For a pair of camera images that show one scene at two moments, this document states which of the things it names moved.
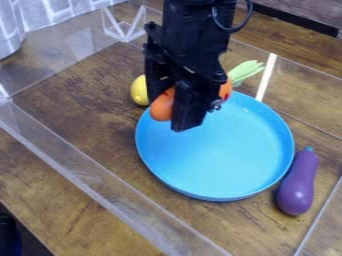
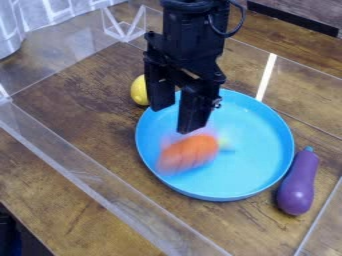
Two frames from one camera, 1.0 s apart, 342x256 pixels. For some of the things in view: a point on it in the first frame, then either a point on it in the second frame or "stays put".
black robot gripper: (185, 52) stays put
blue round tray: (230, 159) stays put
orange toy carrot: (162, 104) to (186, 153)
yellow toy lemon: (139, 91) stays put
